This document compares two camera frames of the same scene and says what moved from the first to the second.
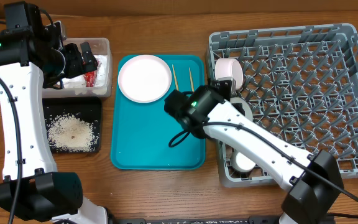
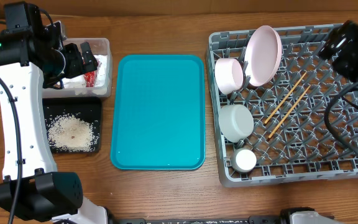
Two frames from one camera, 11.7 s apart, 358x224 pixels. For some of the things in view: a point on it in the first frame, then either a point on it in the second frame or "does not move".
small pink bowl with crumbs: (229, 68) does not move
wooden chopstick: (191, 79) → (289, 111)
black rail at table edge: (250, 220) does not move
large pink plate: (145, 79) → (263, 55)
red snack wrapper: (89, 78) does not move
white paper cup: (240, 163) does not move
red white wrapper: (100, 78) does not move
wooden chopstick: (175, 78) → (284, 99)
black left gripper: (78, 67) does not move
